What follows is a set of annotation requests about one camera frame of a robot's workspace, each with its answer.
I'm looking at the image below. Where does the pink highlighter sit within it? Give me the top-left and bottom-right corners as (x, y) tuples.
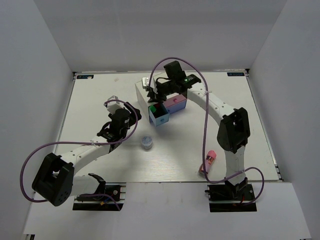
(153, 103), (162, 110)

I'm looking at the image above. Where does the light blue drawer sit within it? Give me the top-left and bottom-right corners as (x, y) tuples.
(148, 103), (170, 127)

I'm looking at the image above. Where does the green highlighter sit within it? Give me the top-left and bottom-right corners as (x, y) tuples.
(149, 105), (156, 113)

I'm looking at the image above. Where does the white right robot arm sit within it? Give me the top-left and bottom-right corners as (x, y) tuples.
(144, 57), (251, 200)

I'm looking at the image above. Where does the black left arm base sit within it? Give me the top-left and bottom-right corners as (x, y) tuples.
(72, 183), (127, 212)

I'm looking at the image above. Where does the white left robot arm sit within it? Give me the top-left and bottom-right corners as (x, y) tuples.
(31, 102), (142, 207)

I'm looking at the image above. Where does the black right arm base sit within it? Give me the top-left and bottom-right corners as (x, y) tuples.
(204, 184), (257, 213)

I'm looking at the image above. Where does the white drawer cabinet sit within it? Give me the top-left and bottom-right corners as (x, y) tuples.
(134, 72), (188, 118)

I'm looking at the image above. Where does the pink drawer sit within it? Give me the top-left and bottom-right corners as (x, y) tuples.
(163, 94), (187, 108)

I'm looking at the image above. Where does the dark blue drawer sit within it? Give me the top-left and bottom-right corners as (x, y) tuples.
(166, 99), (187, 114)

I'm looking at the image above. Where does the pink capped clear tube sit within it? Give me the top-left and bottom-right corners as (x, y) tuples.
(198, 150), (217, 176)

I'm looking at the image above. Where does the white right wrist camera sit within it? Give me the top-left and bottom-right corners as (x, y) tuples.
(141, 77), (157, 93)

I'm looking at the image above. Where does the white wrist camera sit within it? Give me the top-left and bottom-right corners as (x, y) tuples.
(103, 95), (123, 115)
(141, 77), (157, 93)

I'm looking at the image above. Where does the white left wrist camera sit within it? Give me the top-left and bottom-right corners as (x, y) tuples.
(103, 95), (123, 115)

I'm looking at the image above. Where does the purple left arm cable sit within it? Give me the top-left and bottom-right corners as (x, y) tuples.
(19, 99), (138, 203)

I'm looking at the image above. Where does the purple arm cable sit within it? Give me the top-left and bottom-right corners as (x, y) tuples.
(149, 57), (265, 206)
(19, 99), (138, 203)

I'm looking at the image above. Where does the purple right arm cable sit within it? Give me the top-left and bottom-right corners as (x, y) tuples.
(149, 57), (265, 206)

